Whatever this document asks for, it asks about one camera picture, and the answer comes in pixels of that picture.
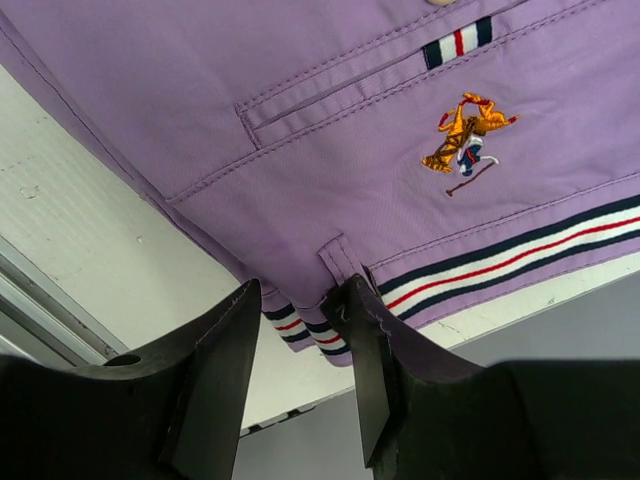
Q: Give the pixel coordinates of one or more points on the aluminium rail frame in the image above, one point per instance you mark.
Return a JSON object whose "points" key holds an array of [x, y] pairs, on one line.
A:
{"points": [[41, 322]]}

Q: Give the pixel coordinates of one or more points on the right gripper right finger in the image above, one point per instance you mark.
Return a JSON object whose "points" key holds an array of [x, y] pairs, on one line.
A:
{"points": [[426, 413]]}

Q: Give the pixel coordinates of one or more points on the purple trousers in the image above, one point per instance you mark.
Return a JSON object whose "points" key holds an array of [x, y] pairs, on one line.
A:
{"points": [[450, 152]]}

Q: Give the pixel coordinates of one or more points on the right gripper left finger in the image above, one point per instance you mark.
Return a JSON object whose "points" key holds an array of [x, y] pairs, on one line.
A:
{"points": [[171, 409]]}

